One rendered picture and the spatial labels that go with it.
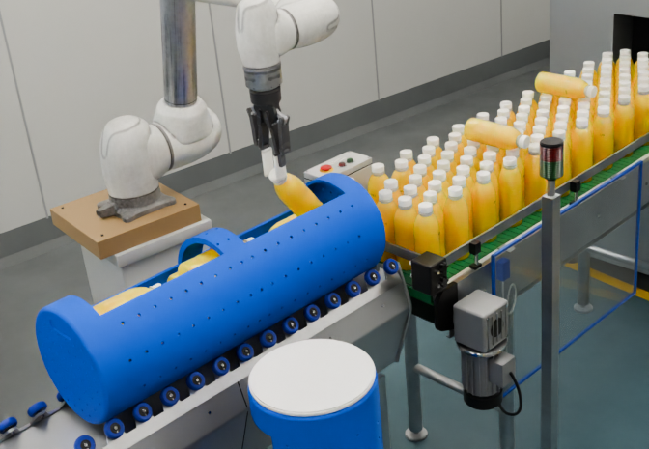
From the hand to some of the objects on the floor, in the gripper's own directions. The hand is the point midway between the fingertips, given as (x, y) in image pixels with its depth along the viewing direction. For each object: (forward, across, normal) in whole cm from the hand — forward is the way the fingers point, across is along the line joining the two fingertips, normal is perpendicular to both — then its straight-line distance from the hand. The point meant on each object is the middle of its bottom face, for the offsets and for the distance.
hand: (273, 164), depth 243 cm
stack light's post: (+134, +36, +66) cm, 154 cm away
